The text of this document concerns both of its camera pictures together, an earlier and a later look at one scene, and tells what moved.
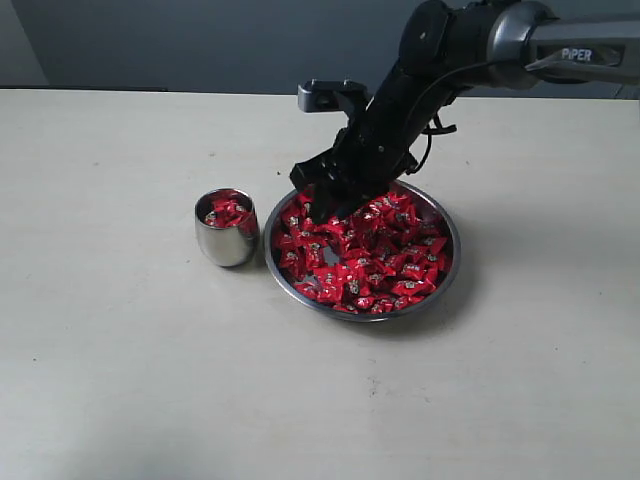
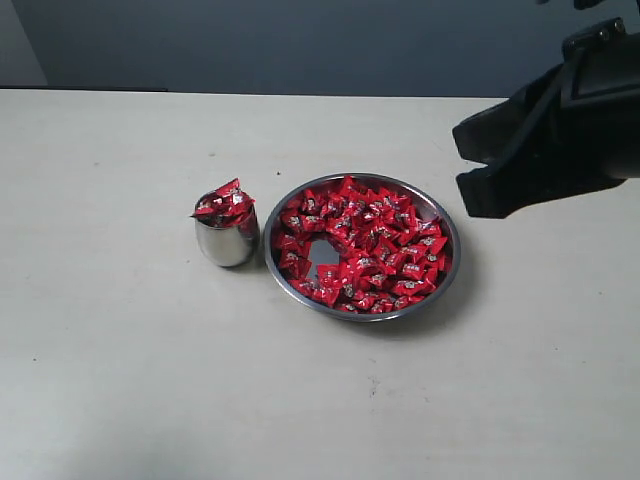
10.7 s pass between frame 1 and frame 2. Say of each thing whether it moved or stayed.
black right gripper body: moved
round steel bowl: stayed
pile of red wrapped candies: stayed
